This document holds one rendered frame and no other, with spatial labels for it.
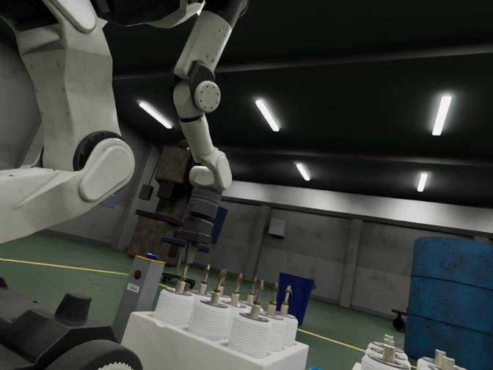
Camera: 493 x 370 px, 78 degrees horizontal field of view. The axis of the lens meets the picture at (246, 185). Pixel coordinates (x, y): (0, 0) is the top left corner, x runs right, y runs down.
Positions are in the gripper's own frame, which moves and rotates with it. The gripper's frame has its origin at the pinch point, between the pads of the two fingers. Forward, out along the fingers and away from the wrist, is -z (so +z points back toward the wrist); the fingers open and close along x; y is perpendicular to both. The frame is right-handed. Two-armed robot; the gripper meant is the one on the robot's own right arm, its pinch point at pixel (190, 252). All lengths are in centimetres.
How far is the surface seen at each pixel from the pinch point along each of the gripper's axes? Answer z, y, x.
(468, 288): 27, 244, 39
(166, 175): 158, 305, -538
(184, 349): -21.6, -4.2, 13.1
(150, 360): -26.9, -6.5, 4.8
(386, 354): -10, 13, 51
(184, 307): -14.2, -0.5, 4.7
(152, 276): -9.8, 0.0, -14.3
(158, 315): -17.7, -4.7, 0.3
